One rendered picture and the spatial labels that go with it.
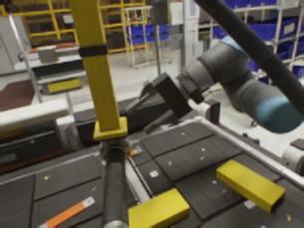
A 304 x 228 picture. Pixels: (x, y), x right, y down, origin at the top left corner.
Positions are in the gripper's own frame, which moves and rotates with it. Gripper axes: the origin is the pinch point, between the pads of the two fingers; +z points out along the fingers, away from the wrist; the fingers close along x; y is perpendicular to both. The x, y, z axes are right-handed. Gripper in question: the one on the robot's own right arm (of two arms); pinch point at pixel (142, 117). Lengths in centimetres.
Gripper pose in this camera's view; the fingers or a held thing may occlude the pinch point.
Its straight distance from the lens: 58.5
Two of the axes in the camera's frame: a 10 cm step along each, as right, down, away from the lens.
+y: -1.6, -4.2, 9.0
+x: -5.8, -7.0, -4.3
